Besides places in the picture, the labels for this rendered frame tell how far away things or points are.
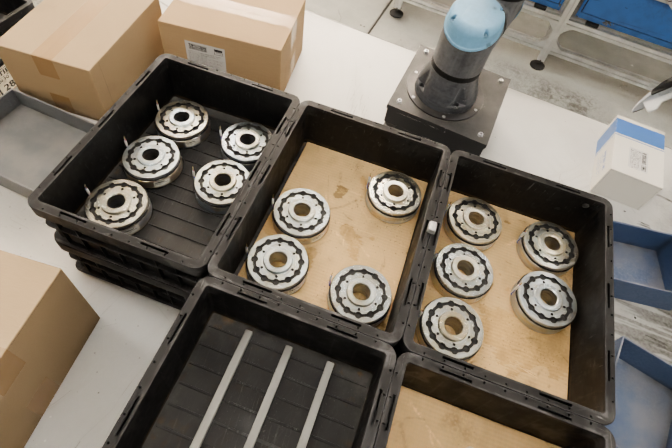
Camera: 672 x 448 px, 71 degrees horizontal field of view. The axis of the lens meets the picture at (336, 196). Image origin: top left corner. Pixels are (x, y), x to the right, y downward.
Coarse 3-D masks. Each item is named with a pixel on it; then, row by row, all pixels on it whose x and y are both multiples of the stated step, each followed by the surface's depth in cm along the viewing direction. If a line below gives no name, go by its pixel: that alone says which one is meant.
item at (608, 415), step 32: (480, 160) 88; (448, 192) 82; (576, 192) 86; (608, 224) 82; (608, 256) 78; (416, 288) 71; (608, 288) 76; (416, 320) 68; (608, 320) 72; (416, 352) 66; (608, 352) 70; (512, 384) 65; (608, 384) 66; (608, 416) 64
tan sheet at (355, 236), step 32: (320, 160) 96; (352, 160) 97; (320, 192) 92; (352, 192) 92; (352, 224) 88; (384, 224) 89; (320, 256) 84; (352, 256) 84; (384, 256) 85; (320, 288) 80; (384, 320) 78
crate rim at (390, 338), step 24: (360, 120) 90; (432, 144) 88; (264, 168) 81; (432, 192) 82; (240, 216) 75; (432, 216) 79; (216, 264) 70; (264, 288) 68; (408, 288) 72; (312, 312) 67; (408, 312) 69; (384, 336) 66
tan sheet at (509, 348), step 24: (504, 216) 93; (504, 240) 90; (504, 264) 87; (432, 288) 83; (504, 288) 84; (480, 312) 81; (504, 312) 81; (504, 336) 79; (528, 336) 79; (552, 336) 80; (480, 360) 76; (504, 360) 77; (528, 360) 77; (552, 360) 78; (528, 384) 75; (552, 384) 75
